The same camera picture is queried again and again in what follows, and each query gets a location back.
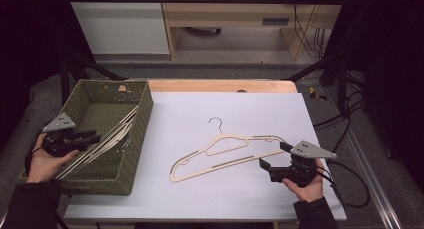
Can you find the beige clothes hanger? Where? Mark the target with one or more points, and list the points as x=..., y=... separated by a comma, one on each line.
x=110, y=137
x=224, y=135

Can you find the person's left hand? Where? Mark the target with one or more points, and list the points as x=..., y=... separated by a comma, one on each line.
x=41, y=167

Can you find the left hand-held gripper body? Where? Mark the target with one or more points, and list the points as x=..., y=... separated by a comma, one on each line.
x=60, y=124

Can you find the wooden table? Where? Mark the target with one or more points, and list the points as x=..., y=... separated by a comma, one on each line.
x=216, y=85

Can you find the light wooden desk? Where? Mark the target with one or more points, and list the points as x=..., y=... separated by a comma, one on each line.
x=230, y=14

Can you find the white cabinet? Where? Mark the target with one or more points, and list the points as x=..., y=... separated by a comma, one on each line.
x=123, y=29

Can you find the black object under desk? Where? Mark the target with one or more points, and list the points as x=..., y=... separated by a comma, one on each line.
x=203, y=31

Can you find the yellow and black tool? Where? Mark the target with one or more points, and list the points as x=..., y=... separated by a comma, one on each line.
x=314, y=94

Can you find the person's right hand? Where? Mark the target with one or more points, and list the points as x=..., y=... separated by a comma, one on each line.
x=310, y=192

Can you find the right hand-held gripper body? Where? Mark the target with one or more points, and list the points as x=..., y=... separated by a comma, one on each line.
x=308, y=150

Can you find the black metal frame strut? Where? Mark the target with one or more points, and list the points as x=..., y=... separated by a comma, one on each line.
x=341, y=85
x=66, y=79

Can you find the white board sheet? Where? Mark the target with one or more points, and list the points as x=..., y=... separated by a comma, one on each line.
x=233, y=115

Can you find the green woven basket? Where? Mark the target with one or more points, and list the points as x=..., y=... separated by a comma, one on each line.
x=96, y=112

